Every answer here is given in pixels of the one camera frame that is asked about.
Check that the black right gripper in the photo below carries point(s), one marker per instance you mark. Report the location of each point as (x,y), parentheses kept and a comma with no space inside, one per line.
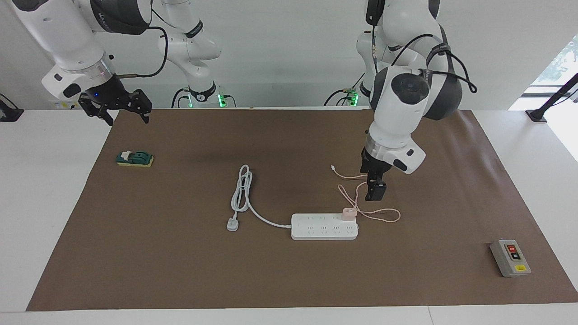
(110,92)

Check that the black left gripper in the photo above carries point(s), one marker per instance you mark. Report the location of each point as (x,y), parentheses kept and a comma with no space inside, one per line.
(375,164)

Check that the pink charger block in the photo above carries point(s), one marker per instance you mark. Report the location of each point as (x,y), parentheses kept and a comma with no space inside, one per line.
(348,215)

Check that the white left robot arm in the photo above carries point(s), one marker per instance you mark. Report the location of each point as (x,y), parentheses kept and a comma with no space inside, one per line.
(402,104)

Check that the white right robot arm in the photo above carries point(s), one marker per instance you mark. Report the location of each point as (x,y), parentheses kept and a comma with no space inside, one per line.
(67,36)

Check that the white power strip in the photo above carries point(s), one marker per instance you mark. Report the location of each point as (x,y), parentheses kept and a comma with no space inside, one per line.
(324,228)

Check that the white box with yellow label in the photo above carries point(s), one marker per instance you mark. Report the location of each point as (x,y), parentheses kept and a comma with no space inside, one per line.
(63,104)

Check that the black table clamp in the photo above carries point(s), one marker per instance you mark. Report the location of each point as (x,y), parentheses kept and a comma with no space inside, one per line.
(9,113)

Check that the brown table mat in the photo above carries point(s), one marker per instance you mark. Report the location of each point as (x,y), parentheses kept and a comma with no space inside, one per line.
(226,271)

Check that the grey on-off switch box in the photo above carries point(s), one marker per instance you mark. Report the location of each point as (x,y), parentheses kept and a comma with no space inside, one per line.
(510,258)

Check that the black camera stand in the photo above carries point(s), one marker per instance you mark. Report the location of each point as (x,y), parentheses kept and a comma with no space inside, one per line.
(553,100)

